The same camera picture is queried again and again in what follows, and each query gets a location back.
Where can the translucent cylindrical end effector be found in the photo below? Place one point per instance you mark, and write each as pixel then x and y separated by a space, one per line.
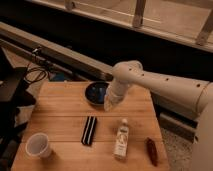
pixel 110 101

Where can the black striped eraser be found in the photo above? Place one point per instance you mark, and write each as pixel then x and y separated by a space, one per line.
pixel 89 130

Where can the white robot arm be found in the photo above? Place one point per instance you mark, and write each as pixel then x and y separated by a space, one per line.
pixel 193 94

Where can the dark round bowl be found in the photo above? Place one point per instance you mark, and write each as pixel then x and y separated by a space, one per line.
pixel 95 92

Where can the white small bottle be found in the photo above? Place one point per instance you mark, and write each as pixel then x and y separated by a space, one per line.
pixel 121 142

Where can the red chili pepper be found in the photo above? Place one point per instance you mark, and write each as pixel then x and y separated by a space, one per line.
pixel 152 151

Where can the white plastic cup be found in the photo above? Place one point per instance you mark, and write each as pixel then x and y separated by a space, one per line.
pixel 38 145

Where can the black chair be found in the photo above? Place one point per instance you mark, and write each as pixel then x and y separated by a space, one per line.
pixel 12 95

